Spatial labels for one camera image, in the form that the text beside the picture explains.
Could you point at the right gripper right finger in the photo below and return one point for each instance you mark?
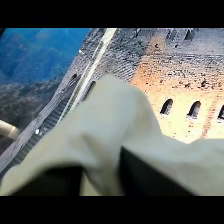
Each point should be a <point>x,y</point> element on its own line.
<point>143,180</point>

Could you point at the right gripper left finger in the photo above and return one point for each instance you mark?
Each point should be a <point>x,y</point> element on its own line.
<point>58,183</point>

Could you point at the cream shirt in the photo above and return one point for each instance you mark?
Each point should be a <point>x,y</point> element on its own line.
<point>113,126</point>

